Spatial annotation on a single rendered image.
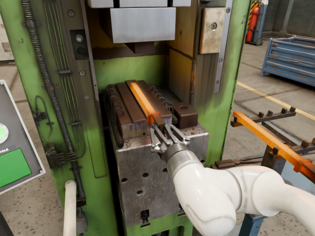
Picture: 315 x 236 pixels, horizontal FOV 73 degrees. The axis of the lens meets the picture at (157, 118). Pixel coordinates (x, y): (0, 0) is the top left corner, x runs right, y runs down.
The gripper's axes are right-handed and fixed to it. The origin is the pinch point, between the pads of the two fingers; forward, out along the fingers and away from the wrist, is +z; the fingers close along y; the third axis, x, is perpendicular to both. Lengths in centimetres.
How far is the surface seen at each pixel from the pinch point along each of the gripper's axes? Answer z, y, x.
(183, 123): 5.0, 12.6, -5.6
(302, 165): -31.7, 32.6, -0.7
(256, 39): 524, 511, -103
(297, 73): 200, 323, -86
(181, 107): 12.7, 15.1, -2.7
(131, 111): 12.9, -6.7, -1.2
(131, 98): 25.8, -3.8, -1.7
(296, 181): -20, 56, -28
